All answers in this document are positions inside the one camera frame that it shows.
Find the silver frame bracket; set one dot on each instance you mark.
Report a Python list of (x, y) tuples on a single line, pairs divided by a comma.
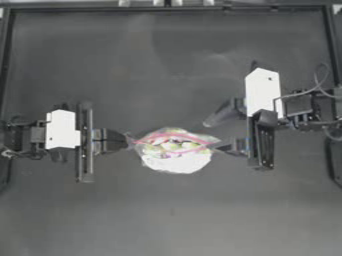
[(158, 2), (124, 2)]

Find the clear bag with pink zip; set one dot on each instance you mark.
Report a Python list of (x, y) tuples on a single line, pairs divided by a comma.
[(178, 165)]

